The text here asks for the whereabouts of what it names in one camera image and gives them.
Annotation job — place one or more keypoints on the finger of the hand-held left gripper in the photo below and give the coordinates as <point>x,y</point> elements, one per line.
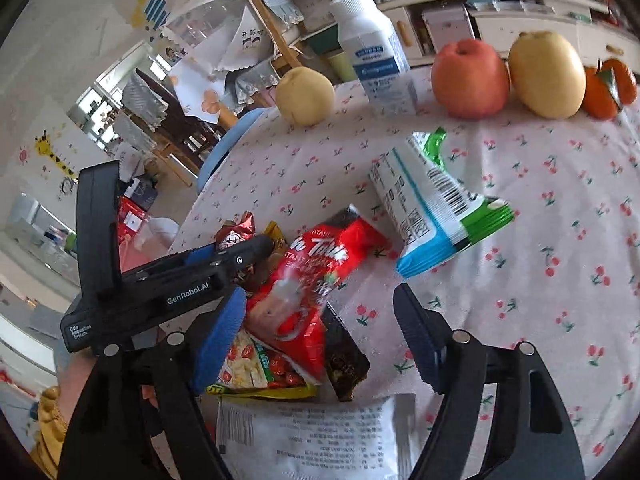
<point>250,245</point>
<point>240,260</point>

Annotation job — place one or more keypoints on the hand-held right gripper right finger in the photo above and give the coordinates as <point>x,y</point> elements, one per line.
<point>415,330</point>

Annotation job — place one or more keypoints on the large yellow pear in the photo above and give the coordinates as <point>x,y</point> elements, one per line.
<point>547,75</point>

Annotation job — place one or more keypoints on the dark brown wrapper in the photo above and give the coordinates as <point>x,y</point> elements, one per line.
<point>345,360</point>

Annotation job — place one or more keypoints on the clear mesh food cover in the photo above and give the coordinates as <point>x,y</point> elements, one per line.
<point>210,15</point>

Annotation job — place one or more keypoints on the blue seat cushion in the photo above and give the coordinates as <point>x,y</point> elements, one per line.
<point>225,145</point>

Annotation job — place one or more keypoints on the yellow snack packet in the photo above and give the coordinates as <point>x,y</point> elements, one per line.
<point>255,370</point>

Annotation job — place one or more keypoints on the small yellow pear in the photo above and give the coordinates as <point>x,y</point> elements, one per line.
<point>305,95</point>

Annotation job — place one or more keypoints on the orange tangerine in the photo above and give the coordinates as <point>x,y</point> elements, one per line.
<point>627,77</point>

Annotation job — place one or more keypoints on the dining table with orange-print cloth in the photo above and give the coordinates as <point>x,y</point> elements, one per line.
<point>200,85</point>

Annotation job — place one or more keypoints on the green and white packet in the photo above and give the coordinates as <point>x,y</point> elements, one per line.
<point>430,210</point>

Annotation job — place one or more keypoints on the pink storage box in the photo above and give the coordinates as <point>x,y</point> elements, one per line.
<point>447,25</point>

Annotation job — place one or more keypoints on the light wooden chair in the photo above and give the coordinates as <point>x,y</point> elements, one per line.
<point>272,0</point>

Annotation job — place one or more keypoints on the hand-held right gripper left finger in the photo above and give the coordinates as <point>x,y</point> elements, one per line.
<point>225,340</point>

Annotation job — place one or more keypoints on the brown and red candy wrapper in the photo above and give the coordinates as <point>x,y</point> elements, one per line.
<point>235,232</point>

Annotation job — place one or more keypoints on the tangerine with leaf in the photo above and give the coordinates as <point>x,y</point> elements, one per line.
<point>600,100</point>

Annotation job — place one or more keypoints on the white printed plastic bag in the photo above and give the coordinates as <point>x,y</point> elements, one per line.
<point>320,440</point>

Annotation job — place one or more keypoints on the light green waste bin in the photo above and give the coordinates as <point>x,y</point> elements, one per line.
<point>340,67</point>

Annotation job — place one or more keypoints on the cream television cabinet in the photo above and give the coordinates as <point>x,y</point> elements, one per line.
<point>500,20</point>

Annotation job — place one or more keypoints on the blue striped wall sticker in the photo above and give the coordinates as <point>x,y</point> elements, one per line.
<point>155,5</point>

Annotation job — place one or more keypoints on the white bottle with blue label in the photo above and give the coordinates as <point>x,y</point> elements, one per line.
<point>375,55</point>

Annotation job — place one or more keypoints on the giraffe wall sticker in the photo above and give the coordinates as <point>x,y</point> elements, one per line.
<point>47,152</point>

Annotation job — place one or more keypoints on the red apple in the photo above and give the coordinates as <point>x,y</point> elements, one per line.
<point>470,80</point>

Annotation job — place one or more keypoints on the dark green storage box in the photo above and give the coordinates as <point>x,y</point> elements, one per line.
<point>320,40</point>

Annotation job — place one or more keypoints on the red gift box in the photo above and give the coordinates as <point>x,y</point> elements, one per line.
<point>132,210</point>

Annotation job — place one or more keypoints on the red noodle packet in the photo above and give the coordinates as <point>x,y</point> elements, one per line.
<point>310,280</point>

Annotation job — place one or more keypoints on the cherry-print tablecloth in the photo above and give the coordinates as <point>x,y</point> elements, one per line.
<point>525,260</point>

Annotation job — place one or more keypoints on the person's left hand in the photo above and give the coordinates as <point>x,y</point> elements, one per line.
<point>75,377</point>

